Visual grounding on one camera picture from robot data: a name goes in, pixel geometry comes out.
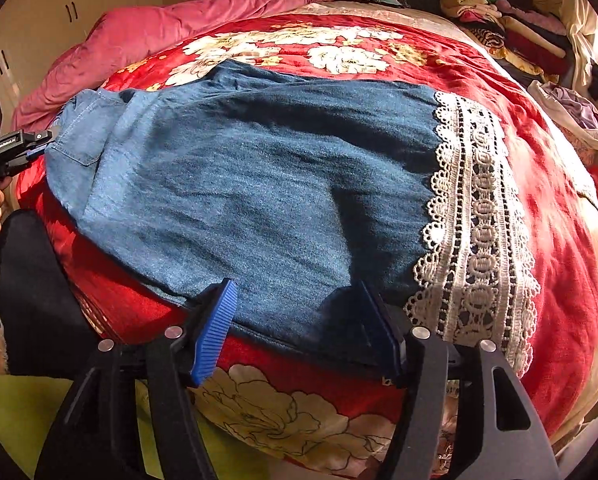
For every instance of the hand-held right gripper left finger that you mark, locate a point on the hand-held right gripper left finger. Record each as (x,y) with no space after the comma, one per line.
(214,330)

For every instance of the white bag of purple clothes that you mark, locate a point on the white bag of purple clothes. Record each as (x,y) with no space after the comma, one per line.
(574,110)

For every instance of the blue denim pants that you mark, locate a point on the blue denim pants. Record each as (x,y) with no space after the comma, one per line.
(254,185)

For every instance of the red floral blanket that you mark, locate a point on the red floral blanket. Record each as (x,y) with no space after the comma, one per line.
(554,235)

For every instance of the pink duvet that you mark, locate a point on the pink duvet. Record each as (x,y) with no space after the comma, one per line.
(129,30)

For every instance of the green cloth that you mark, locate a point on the green cloth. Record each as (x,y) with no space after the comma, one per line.
(19,410)

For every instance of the beige wardrobe doors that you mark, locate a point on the beige wardrobe doors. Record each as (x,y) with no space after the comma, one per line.
(54,10)

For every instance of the cream curtain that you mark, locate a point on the cream curtain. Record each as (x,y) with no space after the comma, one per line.
(581,25)

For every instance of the person's black clothing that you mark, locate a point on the person's black clothing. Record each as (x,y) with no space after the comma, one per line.
(34,290)

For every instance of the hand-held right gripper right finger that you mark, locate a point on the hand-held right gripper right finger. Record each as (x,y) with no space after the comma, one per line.
(379,332)

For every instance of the pile of folded clothes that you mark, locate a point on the pile of folded clothes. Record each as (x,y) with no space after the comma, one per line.
(509,25)

